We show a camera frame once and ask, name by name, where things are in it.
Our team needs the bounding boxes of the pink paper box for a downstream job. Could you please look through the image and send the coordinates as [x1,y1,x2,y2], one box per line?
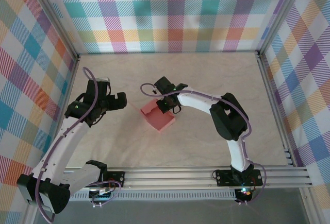
[140,99,176,133]

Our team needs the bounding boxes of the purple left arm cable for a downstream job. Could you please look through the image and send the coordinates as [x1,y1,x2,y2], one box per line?
[35,66,100,223]

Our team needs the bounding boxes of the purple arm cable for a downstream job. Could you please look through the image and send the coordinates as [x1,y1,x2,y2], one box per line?
[35,66,100,223]
[140,83,268,206]

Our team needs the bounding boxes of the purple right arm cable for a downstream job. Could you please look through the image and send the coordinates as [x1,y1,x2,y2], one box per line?
[140,83,268,206]

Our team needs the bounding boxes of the aluminium side rail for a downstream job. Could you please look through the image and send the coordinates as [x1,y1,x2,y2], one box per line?
[46,54,81,170]
[256,51,297,168]

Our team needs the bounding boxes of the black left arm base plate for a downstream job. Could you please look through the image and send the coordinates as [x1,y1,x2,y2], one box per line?
[102,171,126,188]

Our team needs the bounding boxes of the long aluminium base rail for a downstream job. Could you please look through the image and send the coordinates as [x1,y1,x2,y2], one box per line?
[28,166,312,191]

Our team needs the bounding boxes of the aluminium frame post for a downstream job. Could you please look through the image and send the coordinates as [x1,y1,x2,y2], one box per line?
[27,0,80,59]
[256,0,306,55]

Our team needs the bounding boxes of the grey slotted cable duct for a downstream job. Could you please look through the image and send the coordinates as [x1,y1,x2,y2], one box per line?
[68,192,237,201]

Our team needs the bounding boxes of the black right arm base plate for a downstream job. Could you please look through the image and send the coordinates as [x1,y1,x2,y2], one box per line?
[215,168,261,187]

